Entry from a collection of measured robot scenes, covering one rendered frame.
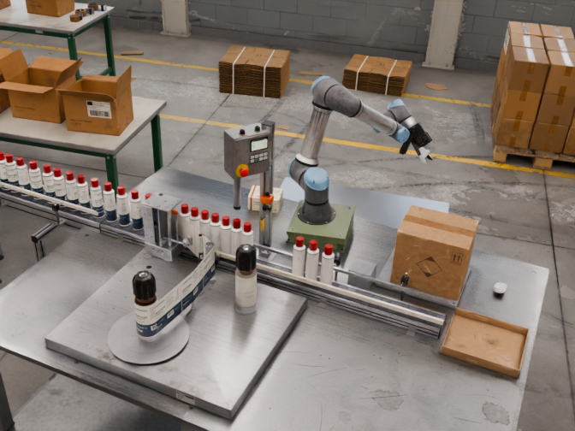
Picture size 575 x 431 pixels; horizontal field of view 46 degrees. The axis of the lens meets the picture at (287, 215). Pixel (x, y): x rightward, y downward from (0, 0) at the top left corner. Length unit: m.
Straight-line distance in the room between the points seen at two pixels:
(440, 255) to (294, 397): 0.87
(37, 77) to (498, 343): 3.41
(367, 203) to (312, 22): 4.90
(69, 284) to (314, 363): 1.12
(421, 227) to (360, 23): 5.45
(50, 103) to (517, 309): 3.05
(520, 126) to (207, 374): 4.12
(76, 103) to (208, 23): 4.45
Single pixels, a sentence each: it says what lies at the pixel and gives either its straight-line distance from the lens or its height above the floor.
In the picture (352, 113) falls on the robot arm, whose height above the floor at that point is 1.44.
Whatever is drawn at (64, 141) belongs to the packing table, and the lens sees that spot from 4.41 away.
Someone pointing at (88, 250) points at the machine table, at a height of 0.83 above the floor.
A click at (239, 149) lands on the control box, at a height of 1.43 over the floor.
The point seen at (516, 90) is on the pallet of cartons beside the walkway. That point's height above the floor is 0.65.
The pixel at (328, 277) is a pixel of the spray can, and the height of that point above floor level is 0.94.
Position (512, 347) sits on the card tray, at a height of 0.83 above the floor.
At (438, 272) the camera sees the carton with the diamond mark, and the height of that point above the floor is 0.97.
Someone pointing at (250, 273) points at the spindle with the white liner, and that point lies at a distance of 2.66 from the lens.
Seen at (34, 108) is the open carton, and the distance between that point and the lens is 4.69.
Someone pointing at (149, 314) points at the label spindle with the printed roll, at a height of 1.03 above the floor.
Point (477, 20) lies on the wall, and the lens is 8.07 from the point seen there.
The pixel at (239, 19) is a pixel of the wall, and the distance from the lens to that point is 8.53.
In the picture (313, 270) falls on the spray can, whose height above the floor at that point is 0.95.
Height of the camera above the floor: 2.69
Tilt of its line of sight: 33 degrees down
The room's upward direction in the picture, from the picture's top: 3 degrees clockwise
